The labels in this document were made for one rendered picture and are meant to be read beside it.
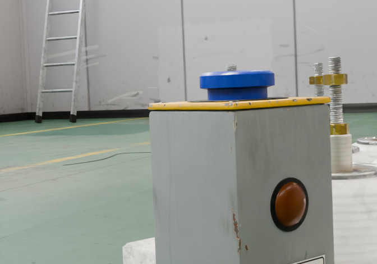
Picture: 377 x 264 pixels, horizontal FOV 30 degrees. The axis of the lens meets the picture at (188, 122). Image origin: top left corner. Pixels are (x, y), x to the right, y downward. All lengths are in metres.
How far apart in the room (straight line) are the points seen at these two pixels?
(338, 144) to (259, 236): 0.21
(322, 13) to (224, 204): 6.62
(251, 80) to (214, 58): 6.91
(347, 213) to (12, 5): 7.95
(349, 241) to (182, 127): 0.20
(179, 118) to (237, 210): 0.06
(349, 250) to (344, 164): 0.07
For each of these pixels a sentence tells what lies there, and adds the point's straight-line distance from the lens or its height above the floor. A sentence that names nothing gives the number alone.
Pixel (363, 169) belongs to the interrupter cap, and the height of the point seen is 0.25.
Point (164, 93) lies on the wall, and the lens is 7.51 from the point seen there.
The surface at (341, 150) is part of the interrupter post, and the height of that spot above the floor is 0.27.
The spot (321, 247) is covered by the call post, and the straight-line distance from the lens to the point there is 0.38.
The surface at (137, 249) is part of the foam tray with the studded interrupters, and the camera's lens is 0.65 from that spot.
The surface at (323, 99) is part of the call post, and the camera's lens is 0.37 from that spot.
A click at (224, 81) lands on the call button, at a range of 0.36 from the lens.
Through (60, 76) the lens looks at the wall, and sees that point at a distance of 8.18.
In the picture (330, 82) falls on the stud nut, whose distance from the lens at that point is 0.55.
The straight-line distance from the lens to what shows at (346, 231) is 0.52.
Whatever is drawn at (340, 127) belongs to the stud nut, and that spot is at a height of 0.29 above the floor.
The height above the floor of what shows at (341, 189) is 0.25.
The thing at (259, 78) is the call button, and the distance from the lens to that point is 0.36.
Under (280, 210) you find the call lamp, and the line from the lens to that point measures 0.35.
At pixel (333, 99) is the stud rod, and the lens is 0.55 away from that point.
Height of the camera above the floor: 0.32
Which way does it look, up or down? 3 degrees down
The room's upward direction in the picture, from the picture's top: 2 degrees counter-clockwise
